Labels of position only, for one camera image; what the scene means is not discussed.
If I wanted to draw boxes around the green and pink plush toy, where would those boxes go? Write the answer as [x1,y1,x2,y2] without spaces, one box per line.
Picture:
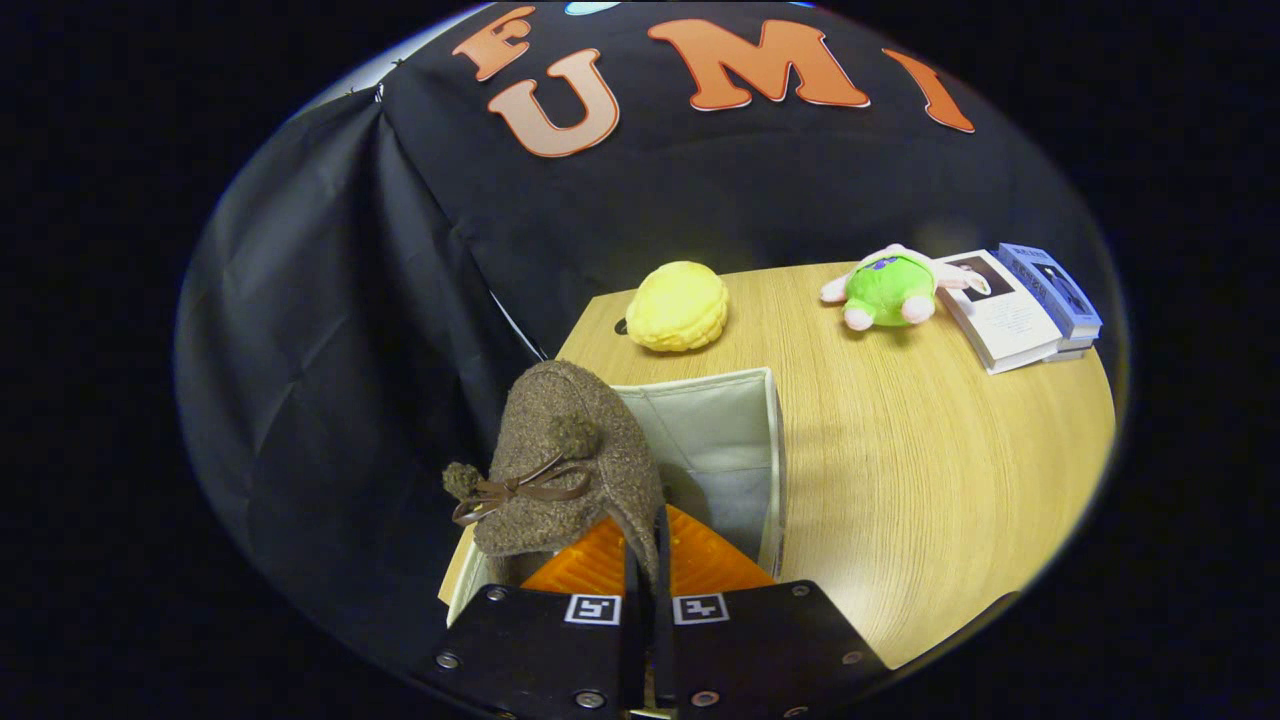
[820,244,991,332]

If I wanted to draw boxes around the yellow bread-shaped toy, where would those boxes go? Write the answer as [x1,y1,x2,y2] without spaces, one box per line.
[626,261,730,353]

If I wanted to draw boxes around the blue book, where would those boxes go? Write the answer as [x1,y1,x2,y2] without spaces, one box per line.
[997,243,1104,341]

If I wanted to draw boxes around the black backdrop cloth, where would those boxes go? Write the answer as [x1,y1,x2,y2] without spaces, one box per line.
[175,0,1121,681]

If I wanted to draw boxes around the grey fabric storage box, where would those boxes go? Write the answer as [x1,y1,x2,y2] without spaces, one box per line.
[440,367,788,626]

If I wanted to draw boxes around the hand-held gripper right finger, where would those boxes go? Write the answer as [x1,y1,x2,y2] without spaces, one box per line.
[655,505,891,716]

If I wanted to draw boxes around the white book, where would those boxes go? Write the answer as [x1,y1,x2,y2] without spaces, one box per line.
[935,250,1064,375]

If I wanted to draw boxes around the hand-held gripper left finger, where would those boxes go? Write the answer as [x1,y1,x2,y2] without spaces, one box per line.
[430,515,641,716]

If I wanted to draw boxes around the brown fuzzy shoe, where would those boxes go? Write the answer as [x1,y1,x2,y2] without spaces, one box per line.
[443,360,669,591]

